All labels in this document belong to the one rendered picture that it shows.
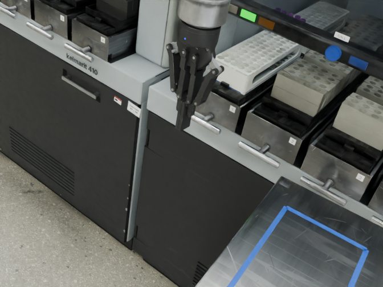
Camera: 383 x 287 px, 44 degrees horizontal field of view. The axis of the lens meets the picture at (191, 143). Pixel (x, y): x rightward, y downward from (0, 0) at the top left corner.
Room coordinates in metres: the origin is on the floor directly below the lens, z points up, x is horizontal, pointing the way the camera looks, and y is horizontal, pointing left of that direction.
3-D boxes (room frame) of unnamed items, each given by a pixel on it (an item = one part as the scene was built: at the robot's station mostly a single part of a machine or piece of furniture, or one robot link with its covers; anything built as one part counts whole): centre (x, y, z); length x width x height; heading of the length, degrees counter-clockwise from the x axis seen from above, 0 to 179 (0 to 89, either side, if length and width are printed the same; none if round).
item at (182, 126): (0.80, 0.02, 0.82); 0.03 x 0.01 x 0.07; 146
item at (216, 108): (1.19, -0.19, 0.78); 0.73 x 0.14 x 0.09; 150
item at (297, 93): (0.91, -0.21, 0.85); 0.12 x 0.02 x 0.06; 60
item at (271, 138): (1.11, -0.32, 0.78); 0.73 x 0.14 x 0.09; 150
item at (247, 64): (1.07, -0.12, 0.83); 0.30 x 0.10 x 0.06; 150
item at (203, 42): (0.80, 0.03, 0.97); 0.08 x 0.07 x 0.09; 56
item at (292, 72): (0.93, -0.22, 0.85); 0.12 x 0.02 x 0.06; 60
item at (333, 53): (0.86, -0.24, 0.98); 0.03 x 0.01 x 0.03; 60
